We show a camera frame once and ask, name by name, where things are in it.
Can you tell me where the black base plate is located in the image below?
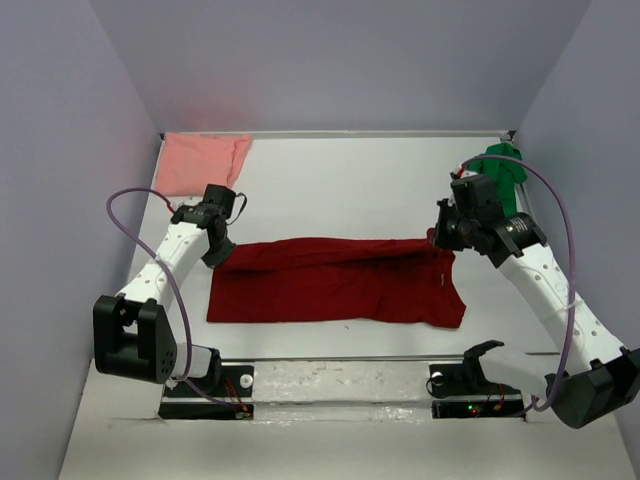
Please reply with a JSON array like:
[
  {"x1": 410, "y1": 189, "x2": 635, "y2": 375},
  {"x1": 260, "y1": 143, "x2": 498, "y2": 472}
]
[
  {"x1": 425, "y1": 363, "x2": 526, "y2": 420},
  {"x1": 158, "y1": 362, "x2": 255, "y2": 421}
]

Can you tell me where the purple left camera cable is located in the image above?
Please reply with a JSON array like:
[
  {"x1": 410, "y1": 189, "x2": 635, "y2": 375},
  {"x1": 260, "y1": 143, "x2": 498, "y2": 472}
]
[{"x1": 105, "y1": 187, "x2": 251, "y2": 417}]

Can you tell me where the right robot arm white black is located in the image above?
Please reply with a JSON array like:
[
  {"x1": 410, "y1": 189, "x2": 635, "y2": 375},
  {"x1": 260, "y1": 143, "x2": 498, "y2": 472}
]
[{"x1": 433, "y1": 174, "x2": 639, "y2": 429}]

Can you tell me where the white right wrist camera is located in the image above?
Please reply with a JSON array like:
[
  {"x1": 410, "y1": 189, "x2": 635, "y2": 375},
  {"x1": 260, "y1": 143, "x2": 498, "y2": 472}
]
[{"x1": 450, "y1": 164, "x2": 477, "y2": 180}]

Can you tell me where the green t-shirt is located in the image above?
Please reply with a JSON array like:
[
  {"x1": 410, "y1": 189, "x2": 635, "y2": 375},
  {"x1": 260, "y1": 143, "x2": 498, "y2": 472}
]
[{"x1": 467, "y1": 143, "x2": 527, "y2": 217}]

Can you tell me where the folded pink t-shirt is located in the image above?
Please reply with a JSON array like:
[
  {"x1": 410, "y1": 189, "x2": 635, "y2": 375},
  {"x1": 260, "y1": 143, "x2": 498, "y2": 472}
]
[{"x1": 155, "y1": 132, "x2": 252, "y2": 197}]

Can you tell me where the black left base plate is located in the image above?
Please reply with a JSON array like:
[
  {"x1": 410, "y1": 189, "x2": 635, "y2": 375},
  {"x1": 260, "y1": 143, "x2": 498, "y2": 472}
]
[{"x1": 158, "y1": 362, "x2": 255, "y2": 421}]

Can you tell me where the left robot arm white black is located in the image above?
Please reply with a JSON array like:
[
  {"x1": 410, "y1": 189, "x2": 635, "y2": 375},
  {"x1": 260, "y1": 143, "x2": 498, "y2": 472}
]
[{"x1": 92, "y1": 184, "x2": 247, "y2": 398}]

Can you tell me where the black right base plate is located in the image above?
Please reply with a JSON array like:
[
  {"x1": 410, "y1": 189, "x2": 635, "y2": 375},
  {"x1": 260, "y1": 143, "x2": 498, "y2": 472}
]
[{"x1": 425, "y1": 363, "x2": 526, "y2": 420}]

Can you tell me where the red t-shirt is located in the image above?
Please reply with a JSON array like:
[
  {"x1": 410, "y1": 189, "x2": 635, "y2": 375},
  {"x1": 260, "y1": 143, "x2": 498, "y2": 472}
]
[{"x1": 206, "y1": 237, "x2": 466, "y2": 329}]

